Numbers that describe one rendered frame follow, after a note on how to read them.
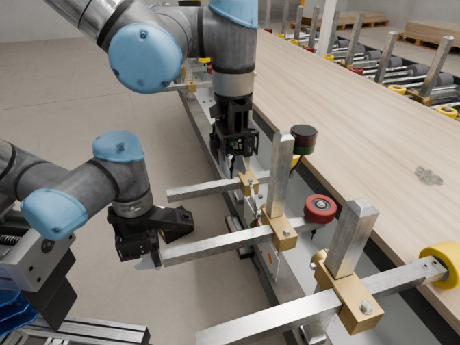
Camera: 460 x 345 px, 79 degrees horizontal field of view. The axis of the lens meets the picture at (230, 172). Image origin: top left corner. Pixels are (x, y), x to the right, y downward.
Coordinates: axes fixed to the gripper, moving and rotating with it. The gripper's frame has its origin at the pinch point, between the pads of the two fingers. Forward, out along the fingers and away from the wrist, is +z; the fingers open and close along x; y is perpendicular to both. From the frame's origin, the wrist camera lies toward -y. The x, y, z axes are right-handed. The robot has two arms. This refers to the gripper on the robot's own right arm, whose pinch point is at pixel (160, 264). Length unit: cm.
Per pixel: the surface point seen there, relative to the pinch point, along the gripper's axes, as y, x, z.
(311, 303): -23.7, 24.9, -13.4
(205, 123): -32, -93, 13
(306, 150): -35.4, -1.0, -25.1
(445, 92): -159, -61, -2
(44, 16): 179, -744, 37
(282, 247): -29.7, 5.0, -1.3
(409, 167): -78, -7, -7
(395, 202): -62, 5, -7
